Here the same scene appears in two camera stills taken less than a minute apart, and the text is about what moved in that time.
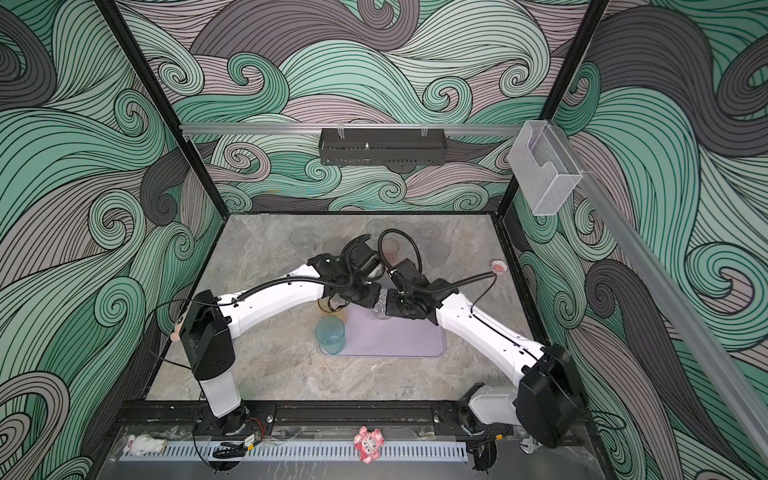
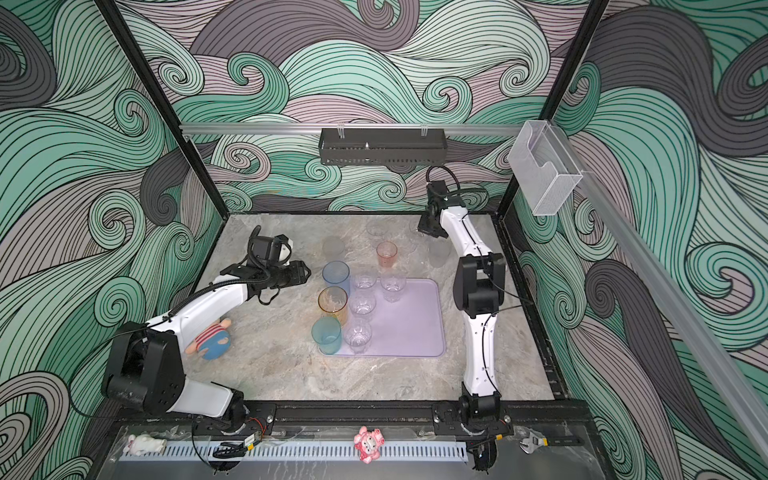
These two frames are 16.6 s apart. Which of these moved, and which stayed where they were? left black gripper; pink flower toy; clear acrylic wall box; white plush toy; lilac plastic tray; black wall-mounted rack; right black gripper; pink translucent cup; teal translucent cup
Moved: right black gripper; left black gripper
Stayed: white plush toy; teal translucent cup; pink flower toy; clear acrylic wall box; lilac plastic tray; black wall-mounted rack; pink translucent cup
